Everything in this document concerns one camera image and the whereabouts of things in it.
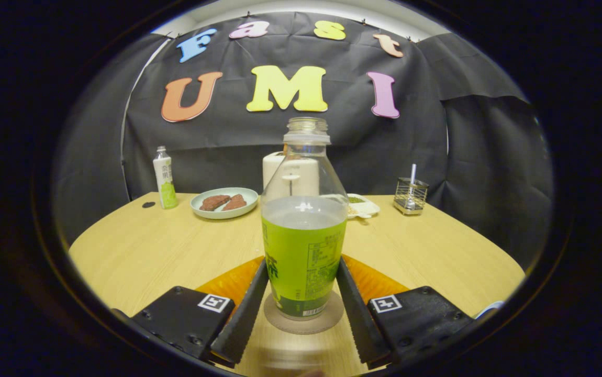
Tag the white straw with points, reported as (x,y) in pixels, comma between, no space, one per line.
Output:
(413,173)

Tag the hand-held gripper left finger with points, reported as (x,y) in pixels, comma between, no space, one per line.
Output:
(241,319)

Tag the wooden table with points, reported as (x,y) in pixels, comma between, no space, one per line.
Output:
(175,251)

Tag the black backdrop cloth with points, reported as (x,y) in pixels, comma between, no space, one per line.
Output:
(227,141)

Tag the small white green bottle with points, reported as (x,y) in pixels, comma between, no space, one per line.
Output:
(165,178)

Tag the brown food piece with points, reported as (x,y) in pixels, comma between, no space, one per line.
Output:
(236,203)
(213,202)

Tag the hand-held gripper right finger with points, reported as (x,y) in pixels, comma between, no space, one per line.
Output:
(358,319)

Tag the white cup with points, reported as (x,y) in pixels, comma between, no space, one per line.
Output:
(489,309)

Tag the pale green plate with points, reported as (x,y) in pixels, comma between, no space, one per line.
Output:
(222,213)

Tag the white toaster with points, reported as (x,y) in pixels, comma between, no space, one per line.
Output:
(270,167)

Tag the clear juice bottle green label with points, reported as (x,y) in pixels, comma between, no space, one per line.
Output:
(303,251)

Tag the white divided snack tray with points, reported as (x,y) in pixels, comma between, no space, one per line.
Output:
(366,208)

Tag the round brown coaster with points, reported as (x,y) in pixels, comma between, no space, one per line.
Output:
(303,325)

